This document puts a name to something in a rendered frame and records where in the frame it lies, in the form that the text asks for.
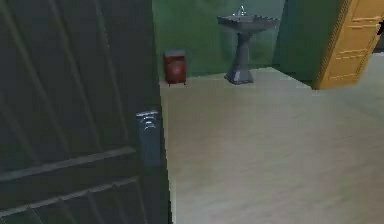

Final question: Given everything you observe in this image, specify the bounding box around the red bin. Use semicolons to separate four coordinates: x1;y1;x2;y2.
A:
162;49;188;87

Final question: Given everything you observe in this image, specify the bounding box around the dark panelled room door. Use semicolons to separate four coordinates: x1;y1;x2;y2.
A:
0;0;174;224

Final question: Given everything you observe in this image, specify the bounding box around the yellow wooden room door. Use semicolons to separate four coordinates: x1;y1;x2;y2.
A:
312;0;384;91

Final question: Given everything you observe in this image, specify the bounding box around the grey pedestal sink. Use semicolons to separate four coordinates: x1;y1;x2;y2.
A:
217;5;280;85

